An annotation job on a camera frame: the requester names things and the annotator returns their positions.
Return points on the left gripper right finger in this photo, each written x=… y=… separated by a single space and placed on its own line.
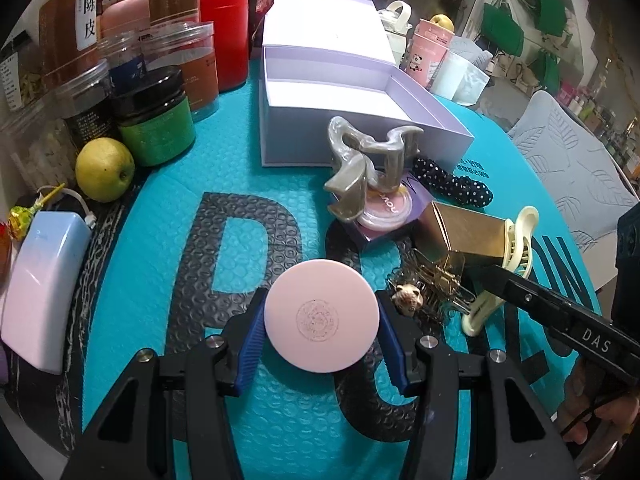
x=420 y=365

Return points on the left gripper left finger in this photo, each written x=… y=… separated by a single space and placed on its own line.
x=220 y=366

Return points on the gold wire hair clip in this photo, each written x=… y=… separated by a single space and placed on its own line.
x=428 y=290

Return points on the cream hair claw clip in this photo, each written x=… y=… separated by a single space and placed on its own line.
x=517 y=260

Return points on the round pink compact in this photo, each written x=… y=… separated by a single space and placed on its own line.
x=321 y=316

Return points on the gold rectangular box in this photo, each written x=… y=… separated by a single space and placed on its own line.
x=443 y=229

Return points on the clear pink blush compact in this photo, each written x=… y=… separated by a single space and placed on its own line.
x=385 y=212

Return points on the purple signature palette box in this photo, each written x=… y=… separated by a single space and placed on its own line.
x=421 y=198

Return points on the pearl grey hair claw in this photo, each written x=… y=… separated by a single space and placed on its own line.
x=362 y=164

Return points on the person's right hand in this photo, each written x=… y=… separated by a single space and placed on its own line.
x=599 y=419

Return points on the teal bubble mailer mat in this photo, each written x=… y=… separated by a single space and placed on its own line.
x=202 y=235

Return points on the grey leaf pattern cushion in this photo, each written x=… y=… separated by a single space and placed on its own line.
x=583 y=180

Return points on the black polka dot scrunchie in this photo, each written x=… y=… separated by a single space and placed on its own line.
x=463 y=191

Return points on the pastel gradient power bank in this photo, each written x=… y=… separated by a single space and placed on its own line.
x=41 y=287

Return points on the yellow green apple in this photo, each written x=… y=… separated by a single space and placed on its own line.
x=104 y=169

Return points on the yellow wrapped lollipop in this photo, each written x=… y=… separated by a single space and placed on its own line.
x=20 y=218

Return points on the green label black jar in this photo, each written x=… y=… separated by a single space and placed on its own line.
x=154 y=118

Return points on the small dark lid jar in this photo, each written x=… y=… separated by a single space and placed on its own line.
x=86 y=105

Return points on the green tote bag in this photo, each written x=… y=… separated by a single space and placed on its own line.
x=500 y=29

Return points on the blue label small jar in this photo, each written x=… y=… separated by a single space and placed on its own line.
x=125 y=60

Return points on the clear jar brown contents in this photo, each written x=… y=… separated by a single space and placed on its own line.
x=190 y=46

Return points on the pink panda paper cup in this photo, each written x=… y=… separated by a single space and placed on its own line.
x=428 y=46

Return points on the open lavender gift box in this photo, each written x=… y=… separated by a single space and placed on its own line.
x=326 y=58

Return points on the apple on pink cup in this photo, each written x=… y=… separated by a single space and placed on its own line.
x=443 y=21

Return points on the pale green kettle jug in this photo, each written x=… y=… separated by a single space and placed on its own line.
x=395 y=20

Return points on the tall jar white label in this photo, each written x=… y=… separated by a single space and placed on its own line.
x=68 y=33

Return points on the red cylindrical canister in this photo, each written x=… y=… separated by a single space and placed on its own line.
x=230 y=19

